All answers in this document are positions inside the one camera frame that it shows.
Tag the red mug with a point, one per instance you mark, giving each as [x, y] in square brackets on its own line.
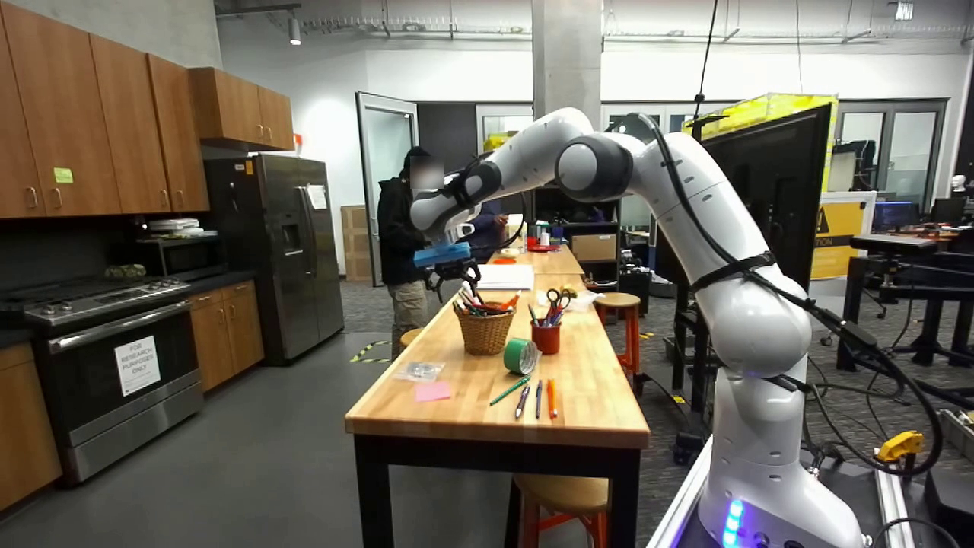
[545, 337]

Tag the wide wooden base cabinet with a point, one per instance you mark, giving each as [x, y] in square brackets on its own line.
[226, 331]

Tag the person in black jacket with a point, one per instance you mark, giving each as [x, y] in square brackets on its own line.
[398, 245]

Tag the black machine with yellow frame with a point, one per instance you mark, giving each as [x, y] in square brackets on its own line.
[779, 171]

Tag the wicker basket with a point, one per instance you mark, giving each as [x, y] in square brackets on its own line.
[483, 328]

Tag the yellow clamp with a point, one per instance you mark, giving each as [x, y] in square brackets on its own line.
[897, 446]

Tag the white notice on oven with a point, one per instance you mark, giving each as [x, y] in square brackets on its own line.
[139, 362]

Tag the green pen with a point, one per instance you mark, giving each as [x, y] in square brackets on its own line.
[505, 393]

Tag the black workbench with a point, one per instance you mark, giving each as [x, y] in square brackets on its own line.
[914, 275]

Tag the narrow wooden base cabinet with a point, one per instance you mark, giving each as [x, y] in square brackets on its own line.
[25, 426]

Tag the orange pen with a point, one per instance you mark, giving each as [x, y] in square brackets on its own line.
[551, 395]

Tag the green tape roll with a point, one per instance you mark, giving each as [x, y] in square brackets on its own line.
[517, 358]

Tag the small wooden wall cabinet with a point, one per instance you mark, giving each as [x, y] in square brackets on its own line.
[239, 107]

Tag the white paper on refrigerator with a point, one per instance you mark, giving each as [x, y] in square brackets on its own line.
[318, 196]

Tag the glass door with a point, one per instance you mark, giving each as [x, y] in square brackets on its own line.
[386, 171]

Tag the wooden table with black legs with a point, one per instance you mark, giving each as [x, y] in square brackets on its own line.
[567, 395]

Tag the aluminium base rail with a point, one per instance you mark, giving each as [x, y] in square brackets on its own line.
[893, 507]
[683, 497]

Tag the round wooden stool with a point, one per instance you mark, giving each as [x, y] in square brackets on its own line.
[565, 497]
[619, 305]

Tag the long wooden wall cabinets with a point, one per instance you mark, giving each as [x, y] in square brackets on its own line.
[102, 122]

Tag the green note on cabinet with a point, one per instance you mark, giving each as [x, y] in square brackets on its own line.
[62, 173]

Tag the steel microwave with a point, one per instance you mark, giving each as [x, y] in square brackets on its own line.
[176, 250]

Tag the steel oven range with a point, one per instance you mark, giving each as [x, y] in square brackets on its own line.
[122, 384]

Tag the thin dark pen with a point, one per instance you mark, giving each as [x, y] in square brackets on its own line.
[537, 395]

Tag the flat pink sticky note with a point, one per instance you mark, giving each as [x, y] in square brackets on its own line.
[434, 391]

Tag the stainless steel refrigerator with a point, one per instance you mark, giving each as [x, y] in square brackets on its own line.
[275, 252]

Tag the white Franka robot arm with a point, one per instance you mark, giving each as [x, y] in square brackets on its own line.
[732, 305]

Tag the pale paper card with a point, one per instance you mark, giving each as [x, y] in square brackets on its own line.
[421, 373]

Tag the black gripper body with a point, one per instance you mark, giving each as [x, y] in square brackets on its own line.
[465, 275]

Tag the white paper stack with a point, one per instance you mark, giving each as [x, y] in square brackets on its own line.
[505, 275]

